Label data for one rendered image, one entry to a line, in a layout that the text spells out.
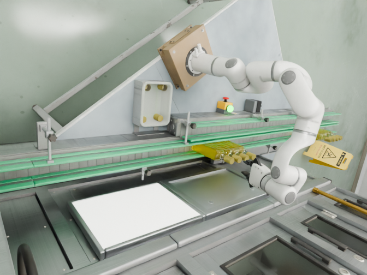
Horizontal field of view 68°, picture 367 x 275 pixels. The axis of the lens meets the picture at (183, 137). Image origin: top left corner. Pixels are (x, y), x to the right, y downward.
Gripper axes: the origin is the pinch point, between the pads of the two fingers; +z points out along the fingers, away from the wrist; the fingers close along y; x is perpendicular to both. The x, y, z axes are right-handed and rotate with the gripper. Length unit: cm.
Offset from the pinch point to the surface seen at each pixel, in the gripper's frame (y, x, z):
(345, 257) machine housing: -15, -14, -46
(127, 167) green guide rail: -4, 53, 16
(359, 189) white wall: -187, -530, 273
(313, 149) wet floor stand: -64, -273, 200
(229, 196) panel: -13.0, 8.5, -2.1
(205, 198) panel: -13.2, 20.7, -1.9
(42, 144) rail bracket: 7, 86, 15
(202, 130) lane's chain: 8.0, 7.0, 36.8
